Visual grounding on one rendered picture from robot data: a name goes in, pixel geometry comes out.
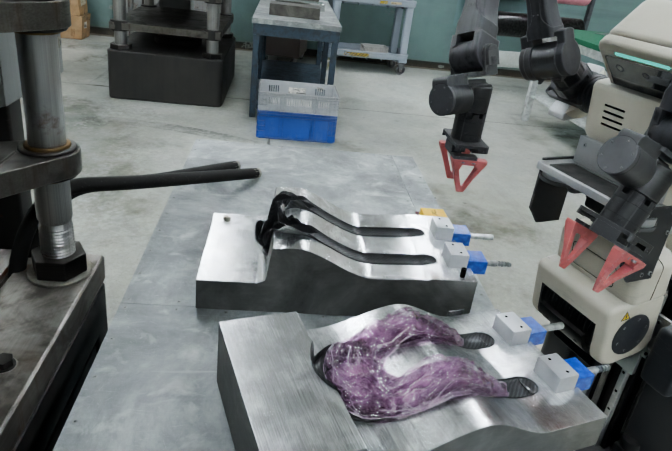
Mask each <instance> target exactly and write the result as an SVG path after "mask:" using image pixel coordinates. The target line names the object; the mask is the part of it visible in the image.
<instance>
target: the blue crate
mask: <svg viewBox="0 0 672 451"><path fill-rule="evenodd" d="M337 117H338V116H327V115H315V114H303V113H291V112H279V111H267V110H258V108H257V126H256V137H258V138H269V139H282V140H295V141H308V142H321V143H334V142H335V132H336V124H337Z"/></svg>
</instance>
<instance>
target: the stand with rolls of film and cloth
mask: <svg viewBox="0 0 672 451"><path fill-rule="evenodd" d="M595 1H596V0H557V3H559V4H569V5H578V6H587V5H588V7H587V10H586V14H585V17H584V21H583V20H582V19H577V18H567V17H560V18H561V21H562V23H563V25H564V28H567V27H573V28H574V29H577V30H586V31H587V29H588V26H589V22H590V19H591V15H592V12H593V8H594V5H595ZM526 31H527V14H525V13H514V12H504V11H498V33H497V36H506V37H518V38H521V37H523V36H525V35H526ZM519 55H520V52H513V51H499V63H500V64H499V65H497V67H508V68H519Z"/></svg>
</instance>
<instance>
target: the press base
mask: <svg viewBox="0 0 672 451"><path fill-rule="evenodd" d="M107 331H108V323H107V308H106V293H105V284H104V283H102V285H101V287H100V289H99V291H98V292H97V294H96V296H95V298H94V300H93V302H92V304H91V305H90V307H89V309H88V311H87V313H86V315H85V317H84V318H83V320H82V322H81V324H80V326H79V328H78V330H77V331H76V333H75V335H74V337H73V339H72V341H71V343H70V344H69V346H68V348H67V350H66V352H65V354H64V356H63V357H62V359H61V361H60V363H59V365H58V367H57V369H56V370H55V372H54V374H53V376H52V378H51V380H50V382H49V383H48V385H47V387H46V389H45V391H44V393H43V395H42V396H41V398H40V400H39V402H38V404H37V406H36V408H35V409H34V411H33V413H32V415H31V417H30V419H29V421H28V422H27V424H26V426H25V428H24V430H23V432H22V434H21V435H20V437H19V439H18V441H17V443H16V445H15V447H14V448H13V450H12V451H53V449H54V446H55V444H56V442H57V440H58V438H59V436H60V433H61V431H62V429H63V427H64V425H65V423H66V420H67V418H68V416H69V414H70V412H71V410H72V407H73V405H74V403H75V401H76V399H77V397H78V394H79V392H80V390H81V388H82V386H83V384H84V381H85V379H86V377H87V375H88V373H89V370H90V368H91V366H92V364H93V362H94V360H95V357H96V355H97V353H98V351H99V349H100V347H101V344H102V342H103V340H104V338H105V336H106V334H107Z"/></svg>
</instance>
